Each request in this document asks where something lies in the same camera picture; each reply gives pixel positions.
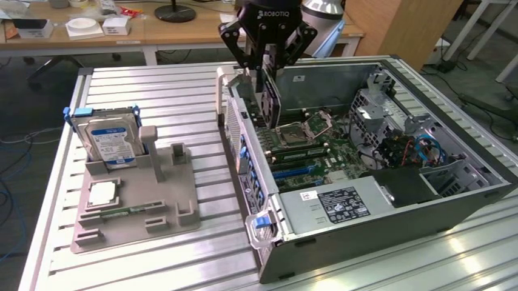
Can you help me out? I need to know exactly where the grey parts rack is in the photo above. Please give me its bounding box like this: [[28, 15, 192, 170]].
[[70, 125, 203, 255]]

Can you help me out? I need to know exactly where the RAM stick with white label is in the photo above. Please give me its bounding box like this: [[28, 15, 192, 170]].
[[271, 147, 328, 161]]

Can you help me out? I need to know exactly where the black chair base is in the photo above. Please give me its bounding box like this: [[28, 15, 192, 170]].
[[24, 53, 122, 89]]

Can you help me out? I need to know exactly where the blue case latch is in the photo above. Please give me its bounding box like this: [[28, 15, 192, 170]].
[[249, 213, 269, 229]]

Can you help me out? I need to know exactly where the graphics card with black fan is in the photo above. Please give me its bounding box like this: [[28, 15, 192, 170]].
[[241, 45, 283, 129]]

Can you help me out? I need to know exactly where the CPU socket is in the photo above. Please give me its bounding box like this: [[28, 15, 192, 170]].
[[275, 122, 315, 149]]

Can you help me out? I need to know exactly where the white floor cable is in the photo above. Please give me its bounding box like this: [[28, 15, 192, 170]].
[[0, 127, 61, 145]]

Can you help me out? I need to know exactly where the silver CPU chip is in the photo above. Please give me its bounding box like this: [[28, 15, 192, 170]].
[[88, 181, 120, 205]]

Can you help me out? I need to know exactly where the black open PC case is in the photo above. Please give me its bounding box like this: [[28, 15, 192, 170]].
[[215, 57, 518, 285]]

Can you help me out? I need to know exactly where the metal socket cover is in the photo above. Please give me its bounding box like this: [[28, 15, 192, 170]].
[[305, 109, 336, 143]]

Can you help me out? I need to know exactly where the red wire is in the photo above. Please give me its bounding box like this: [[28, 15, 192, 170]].
[[399, 138, 418, 167]]

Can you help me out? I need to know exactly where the black plastic shroud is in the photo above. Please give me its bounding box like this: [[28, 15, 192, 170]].
[[369, 166, 442, 209]]

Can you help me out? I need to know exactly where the green motherboard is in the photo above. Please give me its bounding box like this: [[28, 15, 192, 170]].
[[249, 102, 368, 193]]

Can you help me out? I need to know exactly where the hard disk in blue carrier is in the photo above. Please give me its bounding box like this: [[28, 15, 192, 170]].
[[62, 102, 147, 170]]

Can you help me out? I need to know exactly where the silver disk bay bracket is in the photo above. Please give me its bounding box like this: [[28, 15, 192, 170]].
[[418, 159, 490, 198]]

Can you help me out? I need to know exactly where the white table frame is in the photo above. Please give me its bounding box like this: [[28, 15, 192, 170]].
[[443, 0, 518, 83]]

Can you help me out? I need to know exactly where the green RAM stick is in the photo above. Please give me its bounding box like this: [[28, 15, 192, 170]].
[[98, 203, 151, 218]]

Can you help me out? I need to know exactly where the blue expansion slot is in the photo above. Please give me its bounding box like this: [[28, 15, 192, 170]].
[[271, 165, 319, 181]]

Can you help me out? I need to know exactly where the black floor stand base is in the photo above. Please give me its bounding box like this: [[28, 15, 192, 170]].
[[459, 87, 518, 122]]

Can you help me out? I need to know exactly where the black RAM slot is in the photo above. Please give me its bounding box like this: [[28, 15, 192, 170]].
[[255, 116, 307, 127], [253, 109, 304, 119]]

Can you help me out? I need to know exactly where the wooden desk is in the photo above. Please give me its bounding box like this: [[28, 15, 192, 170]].
[[0, 0, 364, 66]]

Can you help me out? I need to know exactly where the black round lamp base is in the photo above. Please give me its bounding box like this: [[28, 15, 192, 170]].
[[155, 0, 197, 24]]

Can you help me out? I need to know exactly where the wooden cabinet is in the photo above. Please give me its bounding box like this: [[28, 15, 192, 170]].
[[343, 0, 464, 72]]

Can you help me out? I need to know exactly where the blue floor cable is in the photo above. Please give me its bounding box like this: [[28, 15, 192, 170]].
[[0, 142, 33, 261]]

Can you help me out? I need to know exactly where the silver disk bay cage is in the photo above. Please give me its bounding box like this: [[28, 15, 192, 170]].
[[347, 87, 406, 146]]

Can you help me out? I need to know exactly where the white paper stack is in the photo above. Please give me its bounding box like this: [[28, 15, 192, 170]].
[[219, 12, 243, 37]]

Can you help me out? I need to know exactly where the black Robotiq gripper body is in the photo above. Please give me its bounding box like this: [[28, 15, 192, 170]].
[[236, 0, 303, 46]]

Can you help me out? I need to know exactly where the small white labelled box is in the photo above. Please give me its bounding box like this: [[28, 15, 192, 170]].
[[101, 16, 132, 36]]

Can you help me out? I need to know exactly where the white box with black lid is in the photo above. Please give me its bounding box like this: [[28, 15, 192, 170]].
[[17, 18, 56, 39]]

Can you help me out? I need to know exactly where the blue wire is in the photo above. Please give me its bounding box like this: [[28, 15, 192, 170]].
[[416, 133, 448, 166]]

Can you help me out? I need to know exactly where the white wall device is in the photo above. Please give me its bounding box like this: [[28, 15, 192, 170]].
[[428, 38, 452, 66]]

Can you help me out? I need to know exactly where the white round container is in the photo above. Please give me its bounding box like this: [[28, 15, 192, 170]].
[[64, 17, 105, 41]]

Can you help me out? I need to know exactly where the grey power supply unit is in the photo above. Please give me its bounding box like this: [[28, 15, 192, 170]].
[[279, 176, 395, 236]]

